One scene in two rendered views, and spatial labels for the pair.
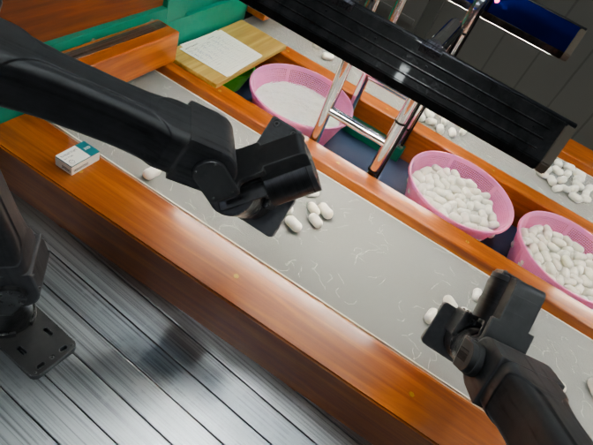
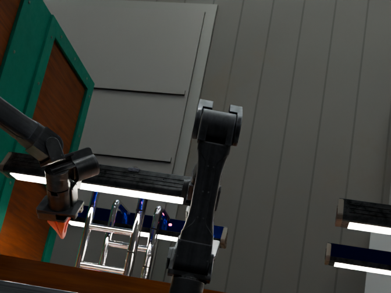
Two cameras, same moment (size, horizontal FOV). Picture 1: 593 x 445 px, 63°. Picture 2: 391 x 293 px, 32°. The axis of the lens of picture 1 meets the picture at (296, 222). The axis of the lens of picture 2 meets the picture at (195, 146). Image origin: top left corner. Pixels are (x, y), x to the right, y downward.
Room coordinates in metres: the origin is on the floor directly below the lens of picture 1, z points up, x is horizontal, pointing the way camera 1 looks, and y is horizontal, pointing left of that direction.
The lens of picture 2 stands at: (-1.19, -0.21, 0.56)
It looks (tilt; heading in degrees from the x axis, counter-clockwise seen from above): 19 degrees up; 359
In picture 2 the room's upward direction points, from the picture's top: 11 degrees clockwise
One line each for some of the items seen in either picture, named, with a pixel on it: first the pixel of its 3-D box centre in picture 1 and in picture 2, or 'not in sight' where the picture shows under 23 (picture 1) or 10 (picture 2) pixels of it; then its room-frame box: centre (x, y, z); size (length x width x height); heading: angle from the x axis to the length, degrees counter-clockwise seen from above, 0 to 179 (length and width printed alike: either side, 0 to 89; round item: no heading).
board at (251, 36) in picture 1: (229, 50); not in sight; (1.09, 0.33, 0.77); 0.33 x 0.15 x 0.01; 169
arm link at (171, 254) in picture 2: not in sight; (189, 265); (0.13, -0.26, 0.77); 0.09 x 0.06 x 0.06; 89
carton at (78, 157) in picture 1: (78, 157); not in sight; (0.54, 0.37, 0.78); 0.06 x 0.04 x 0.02; 169
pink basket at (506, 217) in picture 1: (451, 202); not in sight; (0.97, -0.31, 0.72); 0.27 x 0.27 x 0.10
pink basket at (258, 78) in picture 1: (296, 109); not in sight; (1.05, 0.12, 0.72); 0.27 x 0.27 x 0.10
